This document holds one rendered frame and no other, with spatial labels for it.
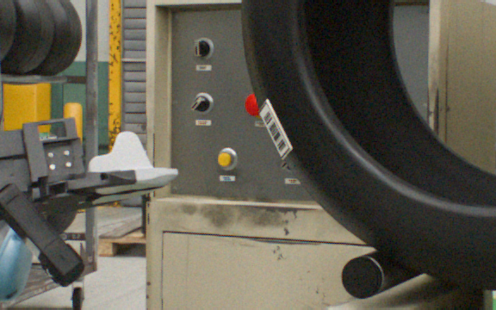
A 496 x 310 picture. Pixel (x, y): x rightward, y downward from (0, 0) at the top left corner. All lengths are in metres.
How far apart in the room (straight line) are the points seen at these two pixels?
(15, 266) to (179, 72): 0.77
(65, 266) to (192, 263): 0.95
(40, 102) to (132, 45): 1.03
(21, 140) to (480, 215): 0.46
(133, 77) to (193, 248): 9.25
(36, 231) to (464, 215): 0.42
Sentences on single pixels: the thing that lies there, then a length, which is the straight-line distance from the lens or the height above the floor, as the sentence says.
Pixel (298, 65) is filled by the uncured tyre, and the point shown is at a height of 1.12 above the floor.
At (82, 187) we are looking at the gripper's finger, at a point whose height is 1.00.
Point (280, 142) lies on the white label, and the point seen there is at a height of 1.04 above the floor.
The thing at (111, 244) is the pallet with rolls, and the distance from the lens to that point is 7.93.
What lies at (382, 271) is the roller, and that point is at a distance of 1.25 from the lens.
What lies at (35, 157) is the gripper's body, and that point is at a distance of 1.18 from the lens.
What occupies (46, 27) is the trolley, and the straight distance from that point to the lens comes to 5.44.
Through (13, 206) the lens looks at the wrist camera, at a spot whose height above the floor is 0.98.
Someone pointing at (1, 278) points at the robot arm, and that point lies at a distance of 1.50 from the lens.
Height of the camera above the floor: 1.09
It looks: 3 degrees down
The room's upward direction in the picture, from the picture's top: 1 degrees clockwise
